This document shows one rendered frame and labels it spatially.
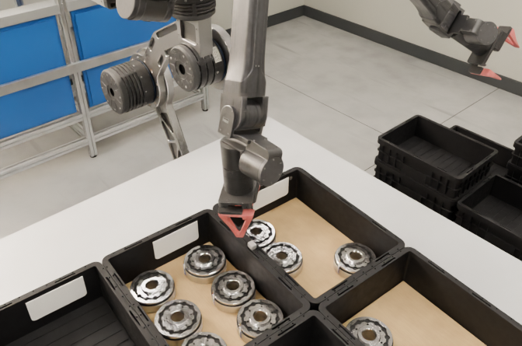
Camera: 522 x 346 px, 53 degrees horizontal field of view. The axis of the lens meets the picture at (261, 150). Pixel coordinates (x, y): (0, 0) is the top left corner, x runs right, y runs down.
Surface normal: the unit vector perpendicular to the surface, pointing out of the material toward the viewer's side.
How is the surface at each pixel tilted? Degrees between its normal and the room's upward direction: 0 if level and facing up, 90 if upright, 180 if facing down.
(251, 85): 77
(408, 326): 0
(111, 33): 90
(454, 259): 0
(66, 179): 0
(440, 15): 87
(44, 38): 90
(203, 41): 90
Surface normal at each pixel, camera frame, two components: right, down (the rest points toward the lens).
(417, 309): 0.00, -0.83
